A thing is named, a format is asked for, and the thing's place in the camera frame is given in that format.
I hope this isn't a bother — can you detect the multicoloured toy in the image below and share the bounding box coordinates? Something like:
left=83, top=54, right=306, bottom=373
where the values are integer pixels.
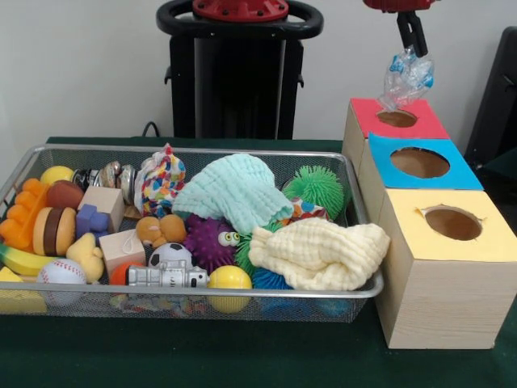
left=279, top=198, right=332, bottom=226

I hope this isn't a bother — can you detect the mint green cloth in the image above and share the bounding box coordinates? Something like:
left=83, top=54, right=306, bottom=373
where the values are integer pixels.
left=172, top=154, right=295, bottom=235

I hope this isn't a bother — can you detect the clear mesh bin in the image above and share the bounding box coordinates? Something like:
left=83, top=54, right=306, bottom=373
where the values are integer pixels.
left=0, top=144, right=385, bottom=324

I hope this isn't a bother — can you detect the silver robot toy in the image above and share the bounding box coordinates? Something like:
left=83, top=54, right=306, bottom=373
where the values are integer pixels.
left=127, top=260, right=210, bottom=289

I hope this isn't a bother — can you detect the small red ball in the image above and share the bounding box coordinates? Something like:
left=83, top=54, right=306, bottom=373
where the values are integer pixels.
left=110, top=262, right=134, bottom=286

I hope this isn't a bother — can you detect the blue spiky ball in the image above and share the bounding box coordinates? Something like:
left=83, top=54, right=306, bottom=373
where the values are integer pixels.
left=250, top=268, right=293, bottom=292

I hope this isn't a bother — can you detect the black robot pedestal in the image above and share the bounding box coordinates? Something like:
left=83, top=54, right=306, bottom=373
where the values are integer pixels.
left=157, top=0, right=325, bottom=140

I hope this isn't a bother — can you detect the brown toy football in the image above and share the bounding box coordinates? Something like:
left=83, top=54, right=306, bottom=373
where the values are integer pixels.
left=44, top=180, right=85, bottom=212

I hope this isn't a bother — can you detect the crushed silver can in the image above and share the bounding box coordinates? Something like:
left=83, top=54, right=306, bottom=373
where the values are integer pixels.
left=74, top=159, right=124, bottom=192

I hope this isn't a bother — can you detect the orange spiky toy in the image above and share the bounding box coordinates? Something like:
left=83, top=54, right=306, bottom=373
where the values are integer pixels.
left=0, top=178, right=46, bottom=250

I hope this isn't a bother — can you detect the white baseball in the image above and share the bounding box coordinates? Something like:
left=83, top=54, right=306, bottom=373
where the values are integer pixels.
left=38, top=259, right=88, bottom=308

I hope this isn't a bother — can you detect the yellow block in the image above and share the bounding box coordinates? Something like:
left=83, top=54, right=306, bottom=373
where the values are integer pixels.
left=0, top=268, right=49, bottom=316

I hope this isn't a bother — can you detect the tan wooden cube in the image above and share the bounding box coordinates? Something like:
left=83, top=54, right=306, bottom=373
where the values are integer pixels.
left=78, top=186, right=126, bottom=234

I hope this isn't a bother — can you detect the black chair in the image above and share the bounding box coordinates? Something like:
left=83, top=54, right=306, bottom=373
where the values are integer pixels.
left=464, top=27, right=517, bottom=203

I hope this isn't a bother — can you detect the small green spiky toy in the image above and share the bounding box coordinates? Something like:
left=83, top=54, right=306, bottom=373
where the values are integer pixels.
left=234, top=225, right=280, bottom=277

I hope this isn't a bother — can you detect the orange plush toy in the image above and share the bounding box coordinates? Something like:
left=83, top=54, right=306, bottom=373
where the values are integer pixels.
left=135, top=213, right=188, bottom=249

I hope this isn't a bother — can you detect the yellow toy banana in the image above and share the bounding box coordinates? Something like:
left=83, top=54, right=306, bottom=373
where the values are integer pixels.
left=0, top=242, right=56, bottom=277

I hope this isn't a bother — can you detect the clear bottle with blue label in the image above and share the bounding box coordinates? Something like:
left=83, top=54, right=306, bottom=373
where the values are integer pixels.
left=378, top=46, right=435, bottom=113

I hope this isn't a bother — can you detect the pale yellow cloth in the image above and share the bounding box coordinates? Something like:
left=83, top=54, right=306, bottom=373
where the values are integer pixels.
left=248, top=216, right=391, bottom=292

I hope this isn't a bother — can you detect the white multicoloured printed packet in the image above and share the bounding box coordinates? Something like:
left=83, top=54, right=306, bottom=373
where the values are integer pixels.
left=133, top=143, right=187, bottom=217

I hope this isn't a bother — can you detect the toy hamburger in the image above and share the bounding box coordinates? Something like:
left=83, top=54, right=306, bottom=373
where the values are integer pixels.
left=32, top=206, right=80, bottom=257

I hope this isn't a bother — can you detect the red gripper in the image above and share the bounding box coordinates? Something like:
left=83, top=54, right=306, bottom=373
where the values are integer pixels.
left=362, top=0, right=437, bottom=57

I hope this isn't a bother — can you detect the wooden box with three holes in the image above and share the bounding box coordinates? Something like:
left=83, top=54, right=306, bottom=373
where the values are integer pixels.
left=342, top=98, right=517, bottom=350

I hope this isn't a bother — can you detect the green fuzzy toy with eyes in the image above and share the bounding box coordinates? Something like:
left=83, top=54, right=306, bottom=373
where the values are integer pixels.
left=283, top=165, right=346, bottom=221

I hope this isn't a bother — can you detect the purple fuzzy toy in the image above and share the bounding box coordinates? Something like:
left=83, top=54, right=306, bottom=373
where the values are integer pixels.
left=184, top=215, right=242, bottom=276

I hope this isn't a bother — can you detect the small wooden block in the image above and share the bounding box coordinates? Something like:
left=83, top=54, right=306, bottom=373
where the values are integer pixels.
left=98, top=230, right=147, bottom=276

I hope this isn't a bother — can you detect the purple block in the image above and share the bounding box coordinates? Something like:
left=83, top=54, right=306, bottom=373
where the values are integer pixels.
left=75, top=204, right=113, bottom=240

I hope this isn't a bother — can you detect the small yellow ball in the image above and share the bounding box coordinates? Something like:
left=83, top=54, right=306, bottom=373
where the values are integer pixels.
left=40, top=165, right=78, bottom=187

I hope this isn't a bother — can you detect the yellow duck toy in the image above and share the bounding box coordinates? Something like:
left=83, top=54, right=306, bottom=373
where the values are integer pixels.
left=65, top=231, right=107, bottom=285

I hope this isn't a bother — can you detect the small soccer ball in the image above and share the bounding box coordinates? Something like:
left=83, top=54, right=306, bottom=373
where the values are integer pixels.
left=149, top=242, right=195, bottom=269

